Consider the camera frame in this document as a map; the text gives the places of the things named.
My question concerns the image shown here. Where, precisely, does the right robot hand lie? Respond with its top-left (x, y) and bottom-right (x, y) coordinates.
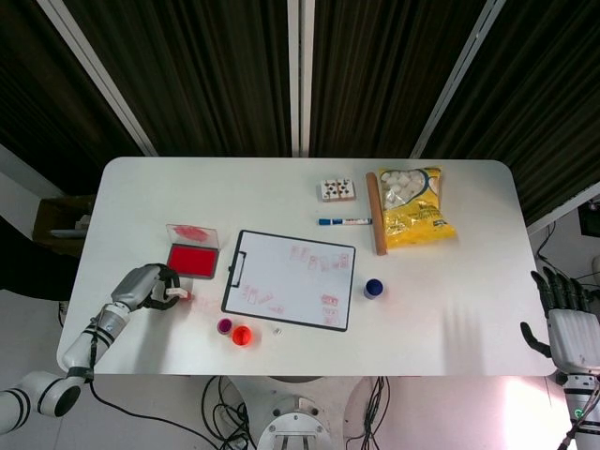
top-left (519, 269), bottom-right (600, 375)

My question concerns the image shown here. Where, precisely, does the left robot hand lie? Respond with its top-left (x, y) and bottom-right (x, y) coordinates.
top-left (110, 263), bottom-right (182, 313)

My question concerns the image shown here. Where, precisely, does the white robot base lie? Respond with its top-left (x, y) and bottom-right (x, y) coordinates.
top-left (256, 397), bottom-right (331, 450)

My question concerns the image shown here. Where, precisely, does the red ink pad clear lid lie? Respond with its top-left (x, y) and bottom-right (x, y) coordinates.
top-left (164, 224), bottom-right (220, 281)

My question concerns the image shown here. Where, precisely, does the black clipboard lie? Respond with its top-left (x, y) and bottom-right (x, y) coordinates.
top-left (220, 227), bottom-right (358, 333)

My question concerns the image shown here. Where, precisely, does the brown cardboard box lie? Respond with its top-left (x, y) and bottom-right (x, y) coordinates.
top-left (32, 194), bottom-right (95, 257)

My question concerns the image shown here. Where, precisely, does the black box device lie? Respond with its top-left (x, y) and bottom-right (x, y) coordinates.
top-left (578, 199), bottom-right (600, 235)

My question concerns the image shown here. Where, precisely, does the white stamped paper sheet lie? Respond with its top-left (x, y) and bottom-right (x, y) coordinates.
top-left (226, 230), bottom-right (353, 329)

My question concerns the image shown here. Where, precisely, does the yellow snack bag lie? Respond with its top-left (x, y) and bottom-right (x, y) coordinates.
top-left (377, 165), bottom-right (458, 250)

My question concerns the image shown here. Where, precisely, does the blue whiteboard marker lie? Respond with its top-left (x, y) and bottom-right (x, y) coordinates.
top-left (318, 217), bottom-right (374, 227)

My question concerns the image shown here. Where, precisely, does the playing card deck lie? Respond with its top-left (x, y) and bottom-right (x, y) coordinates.
top-left (320, 178), bottom-right (358, 203)

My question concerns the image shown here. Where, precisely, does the wooden rolling stick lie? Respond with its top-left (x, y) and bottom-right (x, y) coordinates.
top-left (366, 172), bottom-right (390, 257)

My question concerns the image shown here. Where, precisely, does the black floor cable bundle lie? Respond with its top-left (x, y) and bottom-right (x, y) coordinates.
top-left (361, 375), bottom-right (393, 450)
top-left (201, 375), bottom-right (257, 450)

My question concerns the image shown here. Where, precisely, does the white partition frame post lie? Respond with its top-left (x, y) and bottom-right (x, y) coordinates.
top-left (287, 0), bottom-right (316, 158)
top-left (37, 0), bottom-right (159, 157)
top-left (409, 0), bottom-right (507, 159)

